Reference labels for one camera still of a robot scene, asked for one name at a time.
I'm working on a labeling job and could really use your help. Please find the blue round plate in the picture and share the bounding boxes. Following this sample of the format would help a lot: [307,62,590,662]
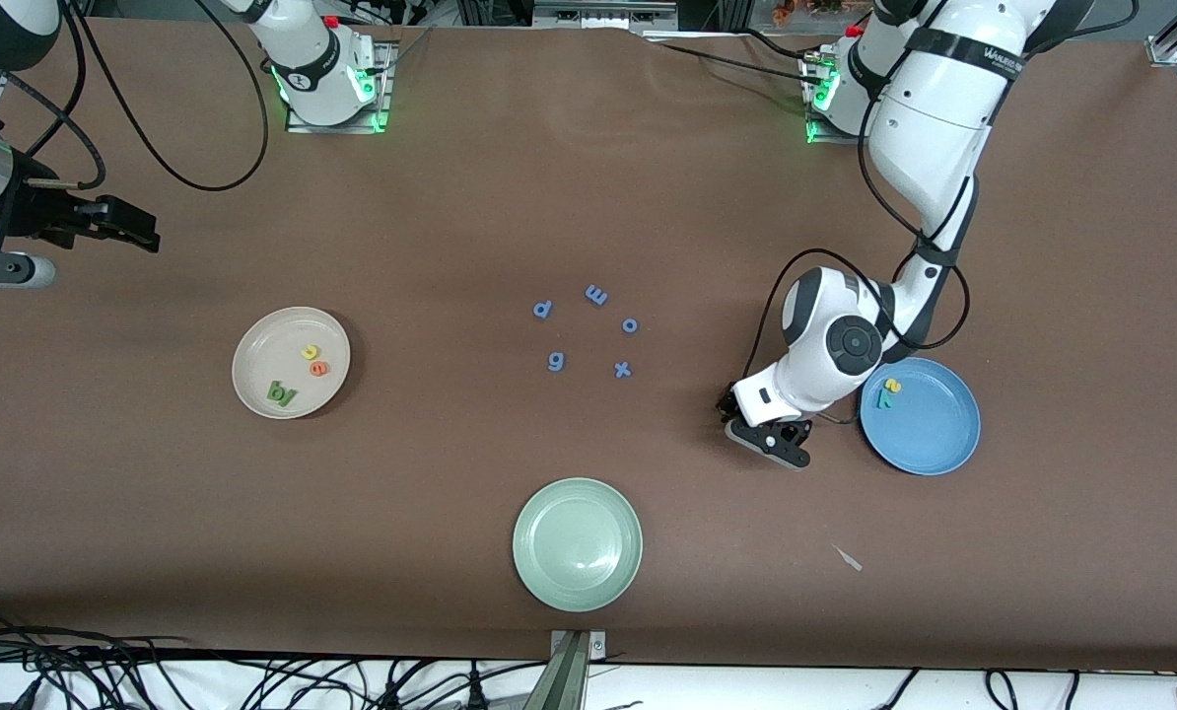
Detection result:
[859,357,982,477]

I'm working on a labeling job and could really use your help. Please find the beige round plate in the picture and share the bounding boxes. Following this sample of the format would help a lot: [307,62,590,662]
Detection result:
[232,307,352,421]

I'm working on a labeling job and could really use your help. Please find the pale green round plate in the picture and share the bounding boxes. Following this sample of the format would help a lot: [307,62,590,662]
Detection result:
[512,477,645,613]

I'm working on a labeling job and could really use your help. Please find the grey metal box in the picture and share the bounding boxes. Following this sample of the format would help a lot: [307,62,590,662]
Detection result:
[533,0,679,31]

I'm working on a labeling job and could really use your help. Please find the thin black right gripper cable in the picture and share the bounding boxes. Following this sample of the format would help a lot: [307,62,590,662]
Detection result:
[0,69,108,190]

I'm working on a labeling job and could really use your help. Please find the black right arm cable loop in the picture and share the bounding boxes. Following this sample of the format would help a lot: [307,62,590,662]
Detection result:
[61,0,270,192]

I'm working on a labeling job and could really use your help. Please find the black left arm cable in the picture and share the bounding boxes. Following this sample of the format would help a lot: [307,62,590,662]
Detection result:
[744,128,974,397]

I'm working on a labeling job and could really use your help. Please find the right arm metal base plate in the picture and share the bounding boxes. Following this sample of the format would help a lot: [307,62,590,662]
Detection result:
[286,39,393,135]

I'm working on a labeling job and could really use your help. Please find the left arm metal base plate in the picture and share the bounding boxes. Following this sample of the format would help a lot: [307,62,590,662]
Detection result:
[803,49,911,148]

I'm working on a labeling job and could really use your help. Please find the aluminium profile post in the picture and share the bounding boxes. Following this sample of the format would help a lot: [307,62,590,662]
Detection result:
[523,629,608,710]

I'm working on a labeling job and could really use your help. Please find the black cable on tabletop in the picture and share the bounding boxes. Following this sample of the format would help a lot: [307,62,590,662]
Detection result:
[643,28,818,86]

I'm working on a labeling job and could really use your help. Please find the thick black floor cable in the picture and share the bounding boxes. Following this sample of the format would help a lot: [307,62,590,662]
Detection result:
[0,625,197,662]

